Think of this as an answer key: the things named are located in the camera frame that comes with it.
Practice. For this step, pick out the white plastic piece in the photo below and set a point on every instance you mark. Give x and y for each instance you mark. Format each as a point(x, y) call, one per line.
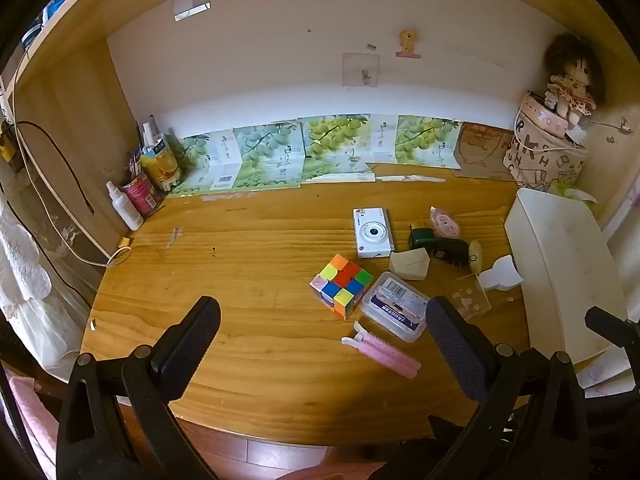
point(500, 272)

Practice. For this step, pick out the wooden desk hutch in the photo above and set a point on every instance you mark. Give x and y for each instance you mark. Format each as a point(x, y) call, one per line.
point(125, 10)

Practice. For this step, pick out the white plastic tray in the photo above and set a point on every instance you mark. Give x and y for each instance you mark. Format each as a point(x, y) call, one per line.
point(560, 270)

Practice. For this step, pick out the red can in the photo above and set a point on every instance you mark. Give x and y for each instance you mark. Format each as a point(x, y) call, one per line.
point(142, 195)

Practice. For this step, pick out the multicoloured puzzle cube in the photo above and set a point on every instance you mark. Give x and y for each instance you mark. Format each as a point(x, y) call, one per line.
point(340, 280)

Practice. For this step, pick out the slim white bottle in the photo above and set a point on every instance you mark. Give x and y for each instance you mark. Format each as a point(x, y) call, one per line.
point(149, 135)

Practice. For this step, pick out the pink spotted device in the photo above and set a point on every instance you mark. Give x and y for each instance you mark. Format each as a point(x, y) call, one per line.
point(540, 112)

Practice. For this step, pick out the yellow bear wall sticker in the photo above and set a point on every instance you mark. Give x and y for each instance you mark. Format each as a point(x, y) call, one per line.
point(408, 42)

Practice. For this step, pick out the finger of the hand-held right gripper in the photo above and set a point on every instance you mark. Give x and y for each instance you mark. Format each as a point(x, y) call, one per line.
point(610, 327)

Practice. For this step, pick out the white digital timer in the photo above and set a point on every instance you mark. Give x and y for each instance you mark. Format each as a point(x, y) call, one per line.
point(372, 232)

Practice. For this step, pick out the clear labelled plastic box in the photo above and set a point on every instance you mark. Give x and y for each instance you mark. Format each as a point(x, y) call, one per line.
point(395, 305)

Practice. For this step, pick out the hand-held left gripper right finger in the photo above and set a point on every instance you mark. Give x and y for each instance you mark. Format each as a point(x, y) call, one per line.
point(450, 345)

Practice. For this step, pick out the printed fabric bag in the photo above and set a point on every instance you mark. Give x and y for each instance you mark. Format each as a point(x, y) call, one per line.
point(530, 160)

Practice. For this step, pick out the yellow black device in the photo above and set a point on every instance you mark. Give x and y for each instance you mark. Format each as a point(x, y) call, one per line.
point(7, 147)

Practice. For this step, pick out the brown haired rag doll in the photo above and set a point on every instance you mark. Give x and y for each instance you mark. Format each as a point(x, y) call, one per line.
point(570, 90)

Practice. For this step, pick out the green perfume bottle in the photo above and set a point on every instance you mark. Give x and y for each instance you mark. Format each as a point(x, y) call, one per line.
point(420, 238)

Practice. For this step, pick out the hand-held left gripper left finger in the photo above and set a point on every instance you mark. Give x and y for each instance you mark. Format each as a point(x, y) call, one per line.
point(190, 340)

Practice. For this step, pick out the white lace curtain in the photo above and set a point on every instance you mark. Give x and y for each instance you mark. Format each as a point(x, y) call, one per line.
point(30, 280)

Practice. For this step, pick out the cat print cardboard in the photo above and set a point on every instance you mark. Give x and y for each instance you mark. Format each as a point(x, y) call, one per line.
point(482, 150)

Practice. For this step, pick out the pink chair cushion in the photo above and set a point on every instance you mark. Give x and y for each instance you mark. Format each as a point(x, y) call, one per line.
point(32, 420)

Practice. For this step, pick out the white spray bottle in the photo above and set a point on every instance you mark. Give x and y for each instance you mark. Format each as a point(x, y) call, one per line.
point(125, 207)

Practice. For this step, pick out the green tissue pack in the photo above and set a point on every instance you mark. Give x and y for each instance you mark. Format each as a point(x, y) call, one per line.
point(565, 189)

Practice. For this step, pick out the square pink wall note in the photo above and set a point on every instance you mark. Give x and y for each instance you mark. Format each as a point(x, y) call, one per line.
point(360, 70)

